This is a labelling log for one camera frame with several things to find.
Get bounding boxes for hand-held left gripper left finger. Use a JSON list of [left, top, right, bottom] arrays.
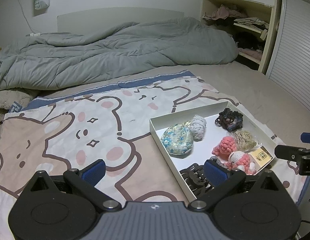
[[28, 160, 122, 213]]

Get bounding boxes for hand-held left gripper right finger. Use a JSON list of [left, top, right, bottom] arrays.
[[187, 160, 283, 212]]

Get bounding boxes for twisted cord with pearls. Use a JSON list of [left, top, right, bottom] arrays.
[[210, 155, 232, 172]]

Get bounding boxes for brown hair claw clip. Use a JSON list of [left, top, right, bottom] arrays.
[[179, 163, 215, 197]]

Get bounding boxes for yellow tissue pack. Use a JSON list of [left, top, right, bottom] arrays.
[[247, 146, 273, 170]]

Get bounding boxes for pink white crochet toy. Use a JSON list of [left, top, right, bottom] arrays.
[[212, 136, 257, 175]]

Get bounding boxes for white cardboard box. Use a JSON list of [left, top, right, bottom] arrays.
[[149, 102, 286, 203]]

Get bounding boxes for clear bag of hair ties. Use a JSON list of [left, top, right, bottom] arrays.
[[231, 129, 258, 152]]

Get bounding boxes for floral embroidered round pouch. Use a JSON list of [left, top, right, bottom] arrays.
[[161, 121, 195, 158]]

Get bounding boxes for pale crochet piece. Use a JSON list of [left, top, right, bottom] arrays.
[[190, 115, 207, 140]]

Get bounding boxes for purple knit scrunchie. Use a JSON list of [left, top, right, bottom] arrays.
[[226, 116, 243, 132]]

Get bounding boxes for black hair ties bundle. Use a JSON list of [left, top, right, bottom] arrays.
[[215, 107, 243, 132]]

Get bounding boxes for bear printed blanket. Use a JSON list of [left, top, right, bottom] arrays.
[[0, 70, 308, 240]]

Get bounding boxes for beige bed sheet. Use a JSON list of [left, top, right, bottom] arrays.
[[0, 61, 310, 205]]

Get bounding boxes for white slatted door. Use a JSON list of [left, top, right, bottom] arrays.
[[266, 0, 310, 113]]

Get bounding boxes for pink folded clothes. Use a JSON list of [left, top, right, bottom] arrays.
[[238, 49, 264, 59]]

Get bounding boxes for beige fluffy blanket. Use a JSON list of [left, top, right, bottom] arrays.
[[0, 89, 38, 123]]

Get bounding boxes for dark clothes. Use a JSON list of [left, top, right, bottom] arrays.
[[231, 31, 266, 50]]

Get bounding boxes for grey duvet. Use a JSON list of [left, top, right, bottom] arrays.
[[0, 17, 239, 90]]

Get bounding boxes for beige folded clothes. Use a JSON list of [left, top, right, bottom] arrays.
[[233, 17, 270, 30]]

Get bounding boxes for pink garment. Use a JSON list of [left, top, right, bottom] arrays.
[[204, 4, 248, 20]]

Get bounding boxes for cream wall shelf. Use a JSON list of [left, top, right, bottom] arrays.
[[200, 0, 275, 74]]

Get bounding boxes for white cable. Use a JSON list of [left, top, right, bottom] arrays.
[[16, 0, 36, 34]]

